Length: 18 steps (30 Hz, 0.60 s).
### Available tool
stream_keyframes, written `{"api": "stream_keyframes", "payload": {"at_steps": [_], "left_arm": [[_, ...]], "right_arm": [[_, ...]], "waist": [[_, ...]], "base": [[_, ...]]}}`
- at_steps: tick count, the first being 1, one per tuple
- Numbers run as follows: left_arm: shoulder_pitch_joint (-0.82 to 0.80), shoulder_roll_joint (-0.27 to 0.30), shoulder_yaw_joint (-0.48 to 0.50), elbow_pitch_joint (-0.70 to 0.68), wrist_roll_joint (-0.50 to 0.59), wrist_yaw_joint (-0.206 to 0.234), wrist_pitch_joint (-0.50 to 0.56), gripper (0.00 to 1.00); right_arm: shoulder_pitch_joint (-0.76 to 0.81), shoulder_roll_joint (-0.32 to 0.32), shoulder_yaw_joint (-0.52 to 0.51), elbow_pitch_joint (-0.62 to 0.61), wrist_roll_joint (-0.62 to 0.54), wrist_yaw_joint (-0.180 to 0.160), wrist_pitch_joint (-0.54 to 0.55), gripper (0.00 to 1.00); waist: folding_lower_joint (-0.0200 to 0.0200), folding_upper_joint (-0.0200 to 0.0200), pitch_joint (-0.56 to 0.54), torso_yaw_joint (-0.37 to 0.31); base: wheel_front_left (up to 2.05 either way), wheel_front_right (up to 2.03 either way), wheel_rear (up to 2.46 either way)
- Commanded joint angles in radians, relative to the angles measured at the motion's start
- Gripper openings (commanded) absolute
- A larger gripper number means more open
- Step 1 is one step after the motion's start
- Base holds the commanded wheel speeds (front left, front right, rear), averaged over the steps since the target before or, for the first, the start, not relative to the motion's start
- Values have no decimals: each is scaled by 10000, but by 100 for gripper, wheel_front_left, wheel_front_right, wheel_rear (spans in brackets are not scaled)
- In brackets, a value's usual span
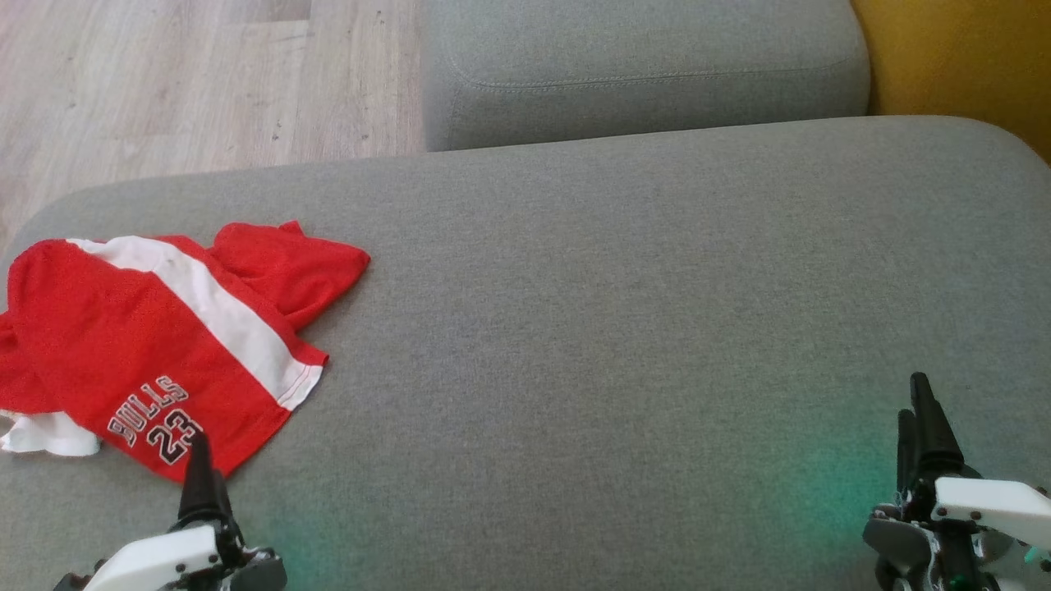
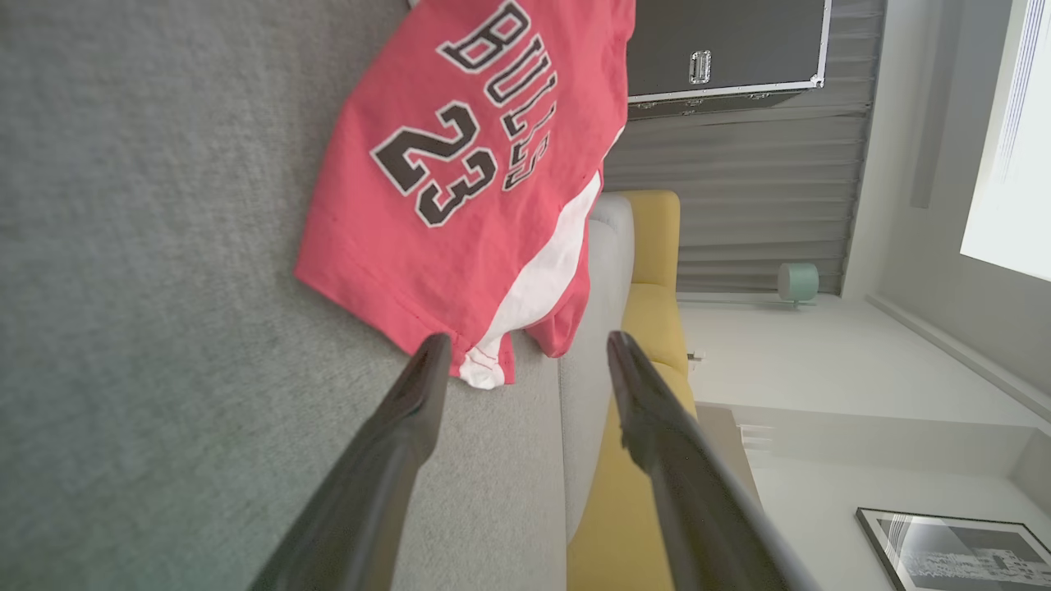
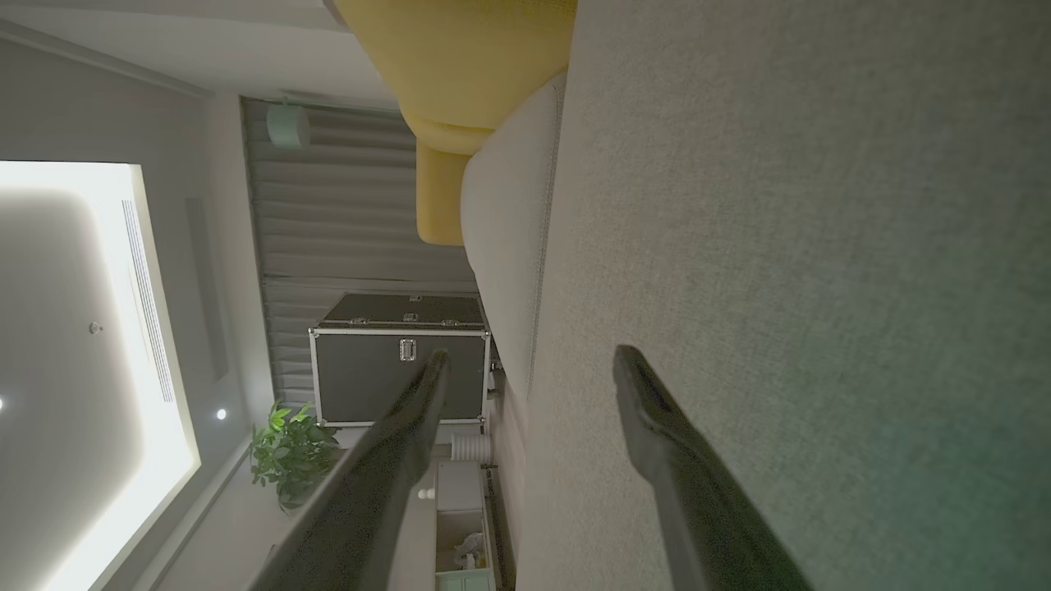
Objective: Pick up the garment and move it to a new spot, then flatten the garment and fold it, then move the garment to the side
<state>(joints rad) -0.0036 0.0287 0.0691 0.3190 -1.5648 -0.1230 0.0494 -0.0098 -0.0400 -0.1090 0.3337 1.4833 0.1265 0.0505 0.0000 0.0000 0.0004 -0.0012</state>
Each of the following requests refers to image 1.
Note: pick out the wide grey chaise cushion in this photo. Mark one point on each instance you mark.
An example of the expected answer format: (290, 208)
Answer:
(575, 328)

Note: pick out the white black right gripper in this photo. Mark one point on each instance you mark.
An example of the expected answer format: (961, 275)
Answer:
(993, 509)

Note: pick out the red jersey with white sleeves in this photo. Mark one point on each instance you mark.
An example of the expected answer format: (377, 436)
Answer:
(287, 271)

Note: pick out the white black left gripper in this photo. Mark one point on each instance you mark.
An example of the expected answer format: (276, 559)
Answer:
(164, 558)

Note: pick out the wide yellow sofa back cushion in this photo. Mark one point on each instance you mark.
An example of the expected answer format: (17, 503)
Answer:
(969, 57)

